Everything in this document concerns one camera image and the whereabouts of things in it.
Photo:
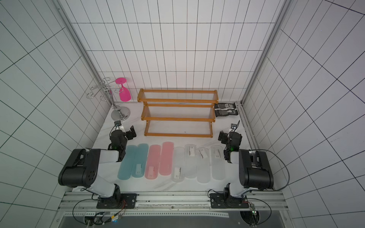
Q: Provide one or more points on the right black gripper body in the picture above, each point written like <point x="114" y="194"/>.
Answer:
<point x="223" y="137"/>

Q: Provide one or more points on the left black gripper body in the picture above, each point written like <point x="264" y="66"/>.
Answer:
<point x="129" y="134"/>

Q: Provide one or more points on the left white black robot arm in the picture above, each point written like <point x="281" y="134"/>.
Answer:
<point x="81" y="170"/>

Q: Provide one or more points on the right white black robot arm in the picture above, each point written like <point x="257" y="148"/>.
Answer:
<point x="254" y="174"/>

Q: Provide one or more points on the teal pencil case far left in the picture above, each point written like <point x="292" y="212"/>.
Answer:
<point x="127" y="163"/>

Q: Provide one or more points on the teal pencil case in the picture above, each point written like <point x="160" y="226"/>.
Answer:
<point x="140" y="160"/>
<point x="127" y="163"/>

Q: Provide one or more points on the pink pencil case left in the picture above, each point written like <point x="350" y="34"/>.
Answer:
<point x="153" y="162"/>

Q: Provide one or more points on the pink pencil case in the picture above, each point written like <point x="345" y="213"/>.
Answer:
<point x="166" y="159"/>
<point x="153" y="162"/>

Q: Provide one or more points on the pink pencil case right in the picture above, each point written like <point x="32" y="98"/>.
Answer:
<point x="166" y="159"/>

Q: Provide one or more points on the orange wooden three-tier shelf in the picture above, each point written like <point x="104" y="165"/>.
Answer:
<point x="178" y="106"/>

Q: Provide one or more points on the silver metal glass rack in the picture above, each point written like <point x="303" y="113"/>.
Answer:
<point x="109" y="90"/>

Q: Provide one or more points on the black patterned pouch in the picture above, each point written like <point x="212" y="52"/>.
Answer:
<point x="225" y="109"/>

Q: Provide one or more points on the pink plastic wine glass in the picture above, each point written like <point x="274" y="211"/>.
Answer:
<point x="124" y="93"/>

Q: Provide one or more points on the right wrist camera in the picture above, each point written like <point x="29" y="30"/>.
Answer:
<point x="234" y="126"/>

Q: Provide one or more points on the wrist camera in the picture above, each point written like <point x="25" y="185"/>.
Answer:
<point x="234" y="126"/>
<point x="117" y="123"/>

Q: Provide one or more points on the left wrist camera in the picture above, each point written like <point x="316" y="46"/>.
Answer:
<point x="117" y="123"/>

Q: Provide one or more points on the aluminium mounting rail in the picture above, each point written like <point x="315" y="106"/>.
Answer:
<point x="84" y="205"/>

